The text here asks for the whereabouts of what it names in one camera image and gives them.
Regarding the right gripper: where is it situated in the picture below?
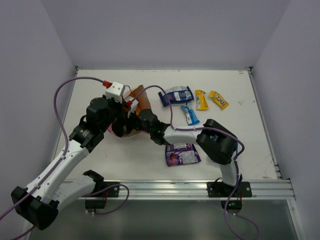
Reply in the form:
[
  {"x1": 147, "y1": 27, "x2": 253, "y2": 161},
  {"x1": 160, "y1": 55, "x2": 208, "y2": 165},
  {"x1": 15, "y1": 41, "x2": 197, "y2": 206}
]
[{"x1": 108, "y1": 107, "x2": 153, "y2": 138}]

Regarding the pink beige paper bag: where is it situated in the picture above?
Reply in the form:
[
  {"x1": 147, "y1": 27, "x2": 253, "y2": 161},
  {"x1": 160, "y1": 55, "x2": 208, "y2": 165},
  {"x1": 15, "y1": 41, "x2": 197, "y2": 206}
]
[{"x1": 107, "y1": 85, "x2": 152, "y2": 138}]

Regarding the purple snack packet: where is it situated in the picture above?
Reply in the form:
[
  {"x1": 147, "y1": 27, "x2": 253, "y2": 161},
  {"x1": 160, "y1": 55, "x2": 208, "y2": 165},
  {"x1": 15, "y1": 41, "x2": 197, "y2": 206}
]
[{"x1": 165, "y1": 143, "x2": 202, "y2": 167}]

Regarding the dark blue snack packet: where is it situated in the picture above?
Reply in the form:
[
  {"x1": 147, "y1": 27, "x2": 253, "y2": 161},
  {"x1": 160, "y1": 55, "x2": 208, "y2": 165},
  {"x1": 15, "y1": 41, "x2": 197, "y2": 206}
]
[{"x1": 158, "y1": 86, "x2": 194, "y2": 107}]

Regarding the blue M&M snack packet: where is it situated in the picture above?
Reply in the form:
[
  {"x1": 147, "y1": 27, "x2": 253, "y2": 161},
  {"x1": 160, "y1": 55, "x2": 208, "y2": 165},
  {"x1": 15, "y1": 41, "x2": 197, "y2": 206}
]
[{"x1": 180, "y1": 103, "x2": 200, "y2": 126}]

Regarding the yellow M&M snack packet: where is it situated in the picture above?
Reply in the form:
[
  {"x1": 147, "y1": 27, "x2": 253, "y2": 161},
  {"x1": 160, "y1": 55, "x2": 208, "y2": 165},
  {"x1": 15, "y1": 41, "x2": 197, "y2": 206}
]
[{"x1": 195, "y1": 89, "x2": 209, "y2": 111}]

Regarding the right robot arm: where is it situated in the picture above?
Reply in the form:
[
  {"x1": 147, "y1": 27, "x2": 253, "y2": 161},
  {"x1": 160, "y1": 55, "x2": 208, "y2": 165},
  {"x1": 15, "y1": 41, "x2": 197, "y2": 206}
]
[{"x1": 126, "y1": 109, "x2": 245, "y2": 197}]

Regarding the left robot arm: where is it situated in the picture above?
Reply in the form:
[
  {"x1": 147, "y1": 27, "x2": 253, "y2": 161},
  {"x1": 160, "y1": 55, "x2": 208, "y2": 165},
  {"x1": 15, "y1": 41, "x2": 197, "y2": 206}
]
[{"x1": 11, "y1": 97, "x2": 124, "y2": 230}]

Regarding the left black controller box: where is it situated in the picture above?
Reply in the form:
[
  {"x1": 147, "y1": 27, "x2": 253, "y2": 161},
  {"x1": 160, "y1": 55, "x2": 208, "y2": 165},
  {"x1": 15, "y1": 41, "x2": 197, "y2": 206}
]
[{"x1": 84, "y1": 198, "x2": 107, "y2": 212}]

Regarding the black controller box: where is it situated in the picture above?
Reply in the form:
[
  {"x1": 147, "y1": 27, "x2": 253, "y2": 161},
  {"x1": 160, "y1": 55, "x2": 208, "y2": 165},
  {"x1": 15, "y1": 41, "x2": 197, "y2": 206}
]
[
  {"x1": 220, "y1": 200, "x2": 243, "y2": 213},
  {"x1": 84, "y1": 198, "x2": 107, "y2": 212}
]

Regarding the right black controller box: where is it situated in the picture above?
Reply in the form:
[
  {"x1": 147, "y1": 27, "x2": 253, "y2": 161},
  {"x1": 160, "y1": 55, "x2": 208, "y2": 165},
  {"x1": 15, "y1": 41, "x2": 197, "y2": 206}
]
[{"x1": 220, "y1": 200, "x2": 243, "y2": 213}]

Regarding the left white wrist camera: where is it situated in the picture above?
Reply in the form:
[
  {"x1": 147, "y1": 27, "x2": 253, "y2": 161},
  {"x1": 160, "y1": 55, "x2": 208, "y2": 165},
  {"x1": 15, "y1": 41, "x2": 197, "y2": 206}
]
[{"x1": 103, "y1": 81, "x2": 125, "y2": 103}]

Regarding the left black base bracket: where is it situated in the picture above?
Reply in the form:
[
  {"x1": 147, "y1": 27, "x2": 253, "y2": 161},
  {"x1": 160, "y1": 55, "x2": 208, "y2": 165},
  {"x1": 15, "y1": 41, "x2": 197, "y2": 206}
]
[{"x1": 83, "y1": 170, "x2": 120, "y2": 198}]

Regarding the black base bracket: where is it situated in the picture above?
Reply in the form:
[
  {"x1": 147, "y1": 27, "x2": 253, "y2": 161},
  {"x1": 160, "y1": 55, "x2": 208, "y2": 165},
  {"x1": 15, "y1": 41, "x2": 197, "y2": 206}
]
[
  {"x1": 206, "y1": 178, "x2": 253, "y2": 198},
  {"x1": 83, "y1": 170, "x2": 120, "y2": 198}
]

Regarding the aluminium mounting rail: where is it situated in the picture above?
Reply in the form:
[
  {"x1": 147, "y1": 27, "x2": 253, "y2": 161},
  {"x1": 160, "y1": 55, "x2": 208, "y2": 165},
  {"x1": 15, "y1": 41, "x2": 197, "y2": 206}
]
[{"x1": 120, "y1": 180, "x2": 296, "y2": 201}]

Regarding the right black base bracket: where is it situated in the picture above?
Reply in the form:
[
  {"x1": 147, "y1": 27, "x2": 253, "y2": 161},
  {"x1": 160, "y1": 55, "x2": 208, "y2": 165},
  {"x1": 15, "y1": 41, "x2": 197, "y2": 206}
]
[{"x1": 206, "y1": 178, "x2": 253, "y2": 198}]

